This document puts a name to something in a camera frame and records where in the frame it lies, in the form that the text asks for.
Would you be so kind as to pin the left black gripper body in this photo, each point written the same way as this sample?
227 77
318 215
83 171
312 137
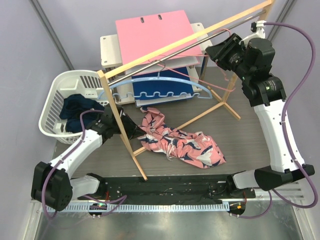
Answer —
130 129

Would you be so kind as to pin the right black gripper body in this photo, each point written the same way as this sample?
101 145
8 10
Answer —
231 53

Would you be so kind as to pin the light blue plastic hanger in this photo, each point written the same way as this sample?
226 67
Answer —
169 97

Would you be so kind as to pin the navy blue shorts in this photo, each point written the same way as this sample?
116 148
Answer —
72 108

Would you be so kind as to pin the pink wire hanger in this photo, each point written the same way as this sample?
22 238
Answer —
202 72

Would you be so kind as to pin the pink shark print shorts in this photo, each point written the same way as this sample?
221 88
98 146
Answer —
196 149

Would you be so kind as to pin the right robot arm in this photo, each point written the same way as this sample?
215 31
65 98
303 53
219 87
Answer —
251 60

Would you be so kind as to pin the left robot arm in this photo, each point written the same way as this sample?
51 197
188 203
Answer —
53 184

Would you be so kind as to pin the metal hanging rod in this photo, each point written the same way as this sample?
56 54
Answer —
217 29

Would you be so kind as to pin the white laundry basket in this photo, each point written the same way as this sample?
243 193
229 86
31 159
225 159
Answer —
73 82

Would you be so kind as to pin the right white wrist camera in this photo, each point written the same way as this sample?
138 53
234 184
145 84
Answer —
258 31

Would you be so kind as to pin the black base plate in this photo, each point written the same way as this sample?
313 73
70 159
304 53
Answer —
169 190

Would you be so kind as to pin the white slotted cable duct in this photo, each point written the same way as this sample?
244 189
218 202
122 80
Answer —
95 207

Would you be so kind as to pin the pink ring binder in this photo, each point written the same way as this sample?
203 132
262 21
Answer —
139 36

